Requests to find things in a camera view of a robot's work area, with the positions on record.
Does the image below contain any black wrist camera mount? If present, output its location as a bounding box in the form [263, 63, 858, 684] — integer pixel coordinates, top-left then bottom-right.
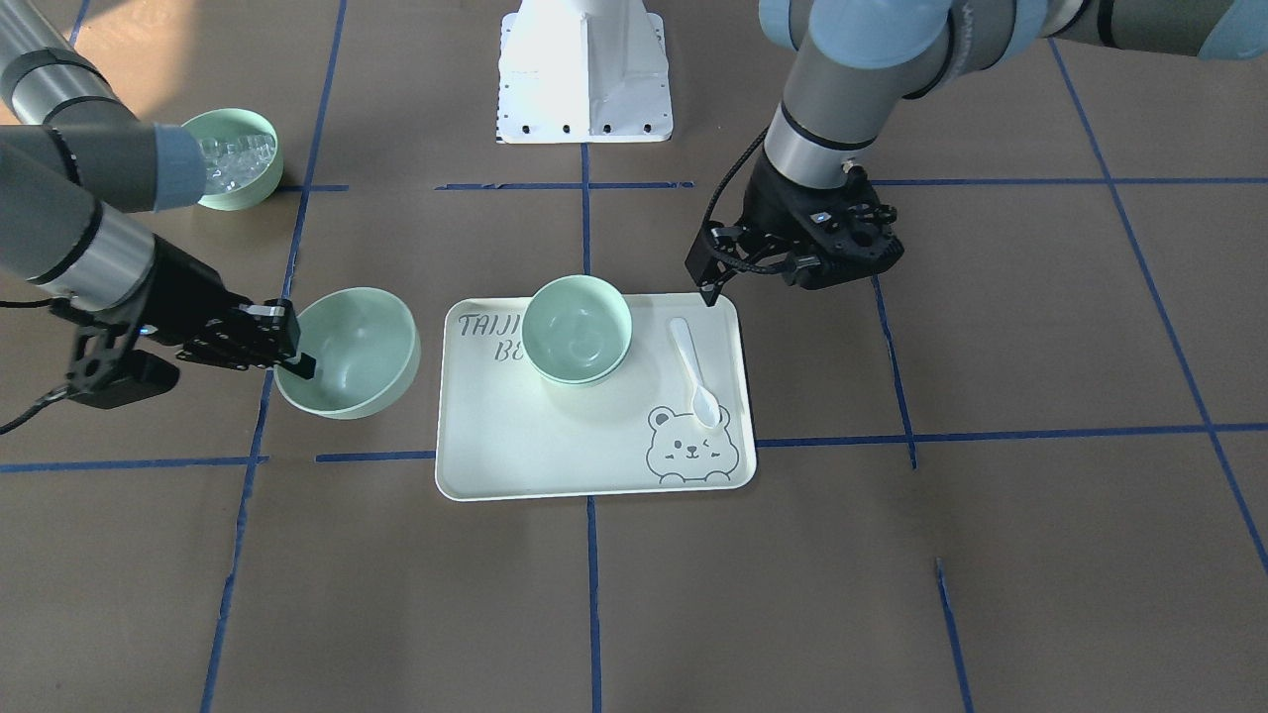
[784, 165, 905, 291]
[66, 322, 180, 410]

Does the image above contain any clear ice cubes pile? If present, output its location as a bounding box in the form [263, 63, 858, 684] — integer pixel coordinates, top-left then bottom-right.
[199, 134, 276, 195]

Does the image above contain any cream bear print tray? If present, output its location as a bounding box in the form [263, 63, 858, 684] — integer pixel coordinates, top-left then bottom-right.
[435, 293, 757, 501]

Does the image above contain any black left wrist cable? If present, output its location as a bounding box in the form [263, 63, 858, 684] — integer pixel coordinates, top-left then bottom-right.
[701, 127, 853, 278]

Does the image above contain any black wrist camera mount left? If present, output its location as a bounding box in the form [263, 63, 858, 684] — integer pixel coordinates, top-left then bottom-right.
[784, 165, 905, 291]

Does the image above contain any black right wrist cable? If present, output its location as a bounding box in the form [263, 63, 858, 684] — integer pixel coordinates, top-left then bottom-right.
[0, 297, 90, 436]

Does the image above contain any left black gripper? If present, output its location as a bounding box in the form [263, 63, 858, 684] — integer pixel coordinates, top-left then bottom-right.
[686, 154, 843, 307]

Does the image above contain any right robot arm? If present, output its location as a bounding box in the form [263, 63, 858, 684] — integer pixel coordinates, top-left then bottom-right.
[3, 1, 316, 381]

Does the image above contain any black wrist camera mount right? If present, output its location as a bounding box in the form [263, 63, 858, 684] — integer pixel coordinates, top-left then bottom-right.
[66, 322, 180, 410]

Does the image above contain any green bowl with ice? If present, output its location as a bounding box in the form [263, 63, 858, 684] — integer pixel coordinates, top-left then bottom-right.
[183, 108, 284, 212]

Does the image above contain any green bowl on tray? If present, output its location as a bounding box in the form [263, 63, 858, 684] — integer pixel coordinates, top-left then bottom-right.
[525, 349, 630, 388]

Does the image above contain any white plastic spoon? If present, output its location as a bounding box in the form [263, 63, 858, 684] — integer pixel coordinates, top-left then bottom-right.
[670, 317, 723, 430]

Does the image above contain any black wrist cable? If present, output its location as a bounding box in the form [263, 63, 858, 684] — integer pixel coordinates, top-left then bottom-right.
[701, 127, 853, 278]
[0, 297, 90, 436]

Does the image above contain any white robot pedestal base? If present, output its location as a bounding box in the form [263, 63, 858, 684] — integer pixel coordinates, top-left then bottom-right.
[495, 1, 675, 145]

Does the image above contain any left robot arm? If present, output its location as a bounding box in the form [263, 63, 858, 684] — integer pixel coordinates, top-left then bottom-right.
[685, 1, 1267, 307]

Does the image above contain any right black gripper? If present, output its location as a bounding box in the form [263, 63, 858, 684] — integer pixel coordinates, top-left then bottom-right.
[142, 239, 317, 381]

